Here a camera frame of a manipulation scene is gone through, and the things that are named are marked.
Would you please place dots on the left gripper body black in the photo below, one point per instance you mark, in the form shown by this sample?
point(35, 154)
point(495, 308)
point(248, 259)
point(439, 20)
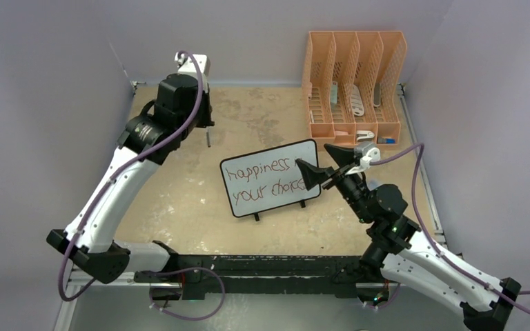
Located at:
point(204, 117)

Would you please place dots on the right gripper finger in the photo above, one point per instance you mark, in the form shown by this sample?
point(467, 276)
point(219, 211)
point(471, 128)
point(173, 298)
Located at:
point(313, 175)
point(342, 156)

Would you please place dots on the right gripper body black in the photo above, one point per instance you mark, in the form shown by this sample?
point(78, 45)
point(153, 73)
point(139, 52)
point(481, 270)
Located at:
point(341, 176)

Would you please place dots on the small black-framed whiteboard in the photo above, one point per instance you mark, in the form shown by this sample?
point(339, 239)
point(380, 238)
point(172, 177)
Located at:
point(268, 179)

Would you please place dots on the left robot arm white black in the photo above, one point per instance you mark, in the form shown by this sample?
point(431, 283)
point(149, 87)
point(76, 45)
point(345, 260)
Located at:
point(182, 104)

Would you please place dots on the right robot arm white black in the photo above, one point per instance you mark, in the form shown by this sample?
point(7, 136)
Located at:
point(402, 249)

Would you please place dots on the small clear plastic jar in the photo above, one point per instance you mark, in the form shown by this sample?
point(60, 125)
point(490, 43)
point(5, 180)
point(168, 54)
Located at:
point(372, 184)

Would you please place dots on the white perforated tool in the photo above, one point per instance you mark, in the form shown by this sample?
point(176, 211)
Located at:
point(357, 105)

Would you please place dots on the grey eraser in organizer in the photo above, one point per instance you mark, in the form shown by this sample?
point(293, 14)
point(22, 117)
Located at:
point(333, 94)

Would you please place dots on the dark grey flat tool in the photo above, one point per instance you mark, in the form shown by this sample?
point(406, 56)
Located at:
point(377, 95)

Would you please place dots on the peach plastic file organizer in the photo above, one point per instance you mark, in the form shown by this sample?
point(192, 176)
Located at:
point(349, 83)

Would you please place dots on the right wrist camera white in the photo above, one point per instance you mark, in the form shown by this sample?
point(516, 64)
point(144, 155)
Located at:
point(365, 154)

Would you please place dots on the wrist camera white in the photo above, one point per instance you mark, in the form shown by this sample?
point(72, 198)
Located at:
point(365, 154)
point(193, 65)

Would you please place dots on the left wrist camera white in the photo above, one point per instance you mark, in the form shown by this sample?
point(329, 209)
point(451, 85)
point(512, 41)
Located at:
point(193, 65)

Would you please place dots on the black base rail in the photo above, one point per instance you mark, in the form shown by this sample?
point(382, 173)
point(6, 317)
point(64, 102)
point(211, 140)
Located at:
point(344, 277)

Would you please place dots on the aluminium frame rail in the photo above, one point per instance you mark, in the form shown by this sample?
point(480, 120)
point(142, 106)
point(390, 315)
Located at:
point(126, 306)

